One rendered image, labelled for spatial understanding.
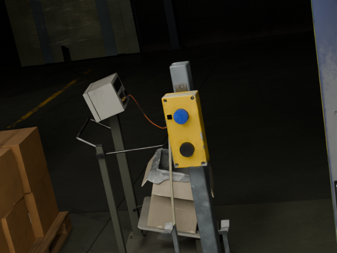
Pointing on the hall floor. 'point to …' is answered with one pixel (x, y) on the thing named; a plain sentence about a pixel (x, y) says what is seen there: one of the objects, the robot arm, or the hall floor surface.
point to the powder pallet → (53, 235)
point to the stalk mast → (199, 178)
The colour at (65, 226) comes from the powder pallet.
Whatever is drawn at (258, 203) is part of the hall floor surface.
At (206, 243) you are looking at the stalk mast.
